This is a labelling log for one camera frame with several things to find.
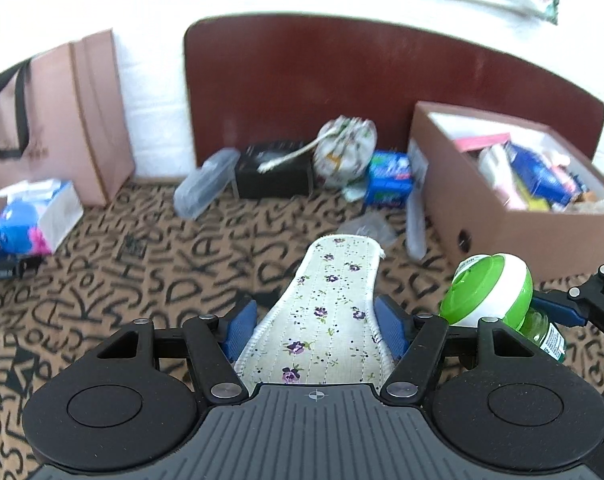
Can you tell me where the clear white tube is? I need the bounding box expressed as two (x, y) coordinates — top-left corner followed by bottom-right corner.
(406, 189), (427, 262)

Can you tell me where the floral drawstring pouch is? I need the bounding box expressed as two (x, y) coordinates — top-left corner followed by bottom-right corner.
(314, 116), (379, 190)

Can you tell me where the floral fabric insole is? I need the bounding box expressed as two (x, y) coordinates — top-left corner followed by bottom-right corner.
(233, 234), (387, 387)

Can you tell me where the brown wooden board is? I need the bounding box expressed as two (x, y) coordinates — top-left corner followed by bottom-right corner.
(183, 12), (604, 196)

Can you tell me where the white toothbrush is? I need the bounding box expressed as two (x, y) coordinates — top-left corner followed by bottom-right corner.
(258, 129), (336, 175)

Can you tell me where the pink and white pack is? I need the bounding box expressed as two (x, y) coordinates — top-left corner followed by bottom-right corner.
(478, 145), (529, 212)

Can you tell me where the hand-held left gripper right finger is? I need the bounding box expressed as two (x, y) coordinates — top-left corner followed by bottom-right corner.
(373, 295), (529, 405)

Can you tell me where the crumpled clear plastic wrap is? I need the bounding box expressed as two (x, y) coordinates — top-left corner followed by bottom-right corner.
(339, 209), (398, 247)

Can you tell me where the blue and green pack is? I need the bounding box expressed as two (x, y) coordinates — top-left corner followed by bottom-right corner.
(364, 150), (416, 207)

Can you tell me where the pink flat box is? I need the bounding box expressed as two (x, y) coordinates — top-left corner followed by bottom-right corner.
(454, 133), (513, 154)

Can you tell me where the black box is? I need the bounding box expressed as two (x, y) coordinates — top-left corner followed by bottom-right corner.
(233, 139), (316, 199)

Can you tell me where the black flat device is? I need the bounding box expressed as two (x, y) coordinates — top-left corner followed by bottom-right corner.
(0, 254), (39, 282)

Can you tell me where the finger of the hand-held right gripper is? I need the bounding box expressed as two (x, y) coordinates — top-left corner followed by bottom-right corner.
(532, 264), (604, 346)

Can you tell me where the blue and pink tissue pack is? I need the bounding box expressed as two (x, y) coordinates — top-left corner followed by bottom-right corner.
(0, 179), (85, 256)

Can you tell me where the pink paper bag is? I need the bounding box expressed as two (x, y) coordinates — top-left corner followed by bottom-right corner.
(0, 29), (136, 209)

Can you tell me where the green and white bottle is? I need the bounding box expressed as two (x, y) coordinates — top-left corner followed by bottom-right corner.
(438, 252), (566, 362)

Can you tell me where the pink-brown cardboard box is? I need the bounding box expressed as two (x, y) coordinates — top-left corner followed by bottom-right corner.
(407, 101), (604, 282)

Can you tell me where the clear plastic container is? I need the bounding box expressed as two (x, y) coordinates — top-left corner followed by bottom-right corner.
(173, 147), (241, 219)

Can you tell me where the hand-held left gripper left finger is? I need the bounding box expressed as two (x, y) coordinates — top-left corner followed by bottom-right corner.
(96, 299), (259, 405)

